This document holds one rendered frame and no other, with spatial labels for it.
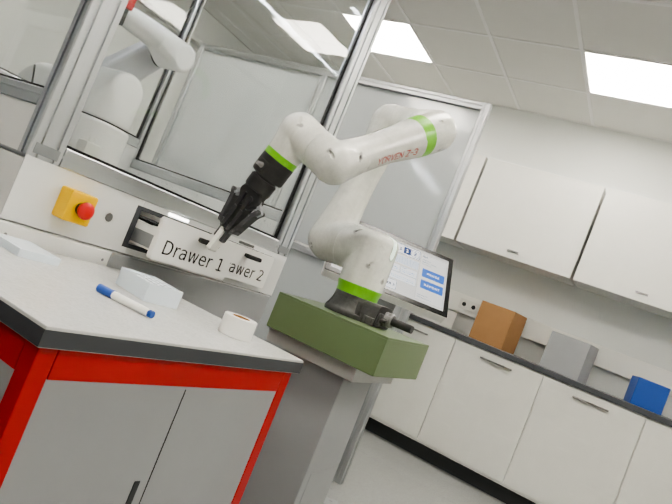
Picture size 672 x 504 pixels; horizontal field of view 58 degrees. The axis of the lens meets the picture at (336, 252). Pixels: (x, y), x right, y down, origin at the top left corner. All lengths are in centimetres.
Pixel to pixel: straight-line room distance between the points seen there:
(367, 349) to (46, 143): 86
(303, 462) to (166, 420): 65
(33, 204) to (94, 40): 38
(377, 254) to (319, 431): 49
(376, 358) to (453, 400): 287
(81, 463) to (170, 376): 18
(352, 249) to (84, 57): 80
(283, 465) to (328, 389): 23
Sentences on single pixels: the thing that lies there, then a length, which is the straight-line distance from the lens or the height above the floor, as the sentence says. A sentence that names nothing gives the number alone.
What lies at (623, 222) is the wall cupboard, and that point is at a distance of 470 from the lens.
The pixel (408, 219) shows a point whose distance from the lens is 321.
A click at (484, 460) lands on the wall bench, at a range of 432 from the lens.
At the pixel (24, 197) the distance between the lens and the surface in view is 148.
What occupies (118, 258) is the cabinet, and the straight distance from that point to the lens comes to 166.
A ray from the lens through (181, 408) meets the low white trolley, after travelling 110.
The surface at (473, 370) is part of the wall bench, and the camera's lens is 431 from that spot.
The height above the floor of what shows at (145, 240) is 85.
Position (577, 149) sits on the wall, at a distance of 527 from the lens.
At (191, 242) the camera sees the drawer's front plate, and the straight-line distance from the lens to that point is 165.
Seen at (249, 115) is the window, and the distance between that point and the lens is 188.
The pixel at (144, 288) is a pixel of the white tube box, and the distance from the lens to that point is 129.
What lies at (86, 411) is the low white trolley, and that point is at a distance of 96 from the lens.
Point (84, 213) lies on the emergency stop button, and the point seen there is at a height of 87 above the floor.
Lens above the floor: 95
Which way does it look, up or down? 2 degrees up
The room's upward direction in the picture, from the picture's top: 22 degrees clockwise
